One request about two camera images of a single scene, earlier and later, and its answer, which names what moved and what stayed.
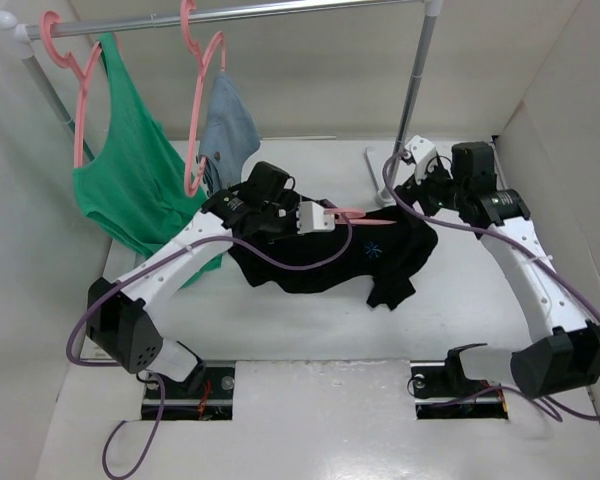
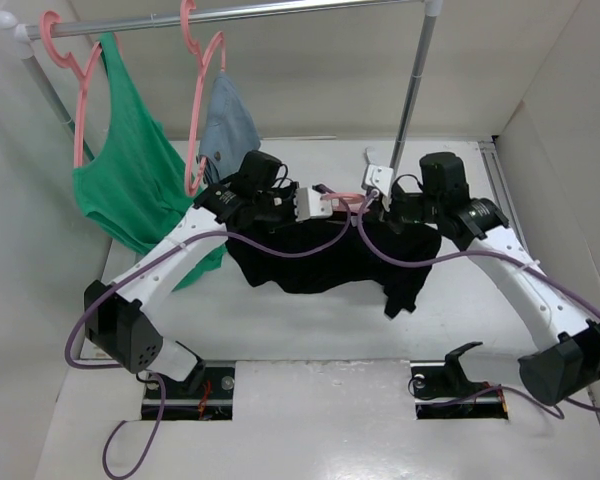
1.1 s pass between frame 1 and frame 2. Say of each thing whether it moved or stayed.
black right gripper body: moved
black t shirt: stayed
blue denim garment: stayed
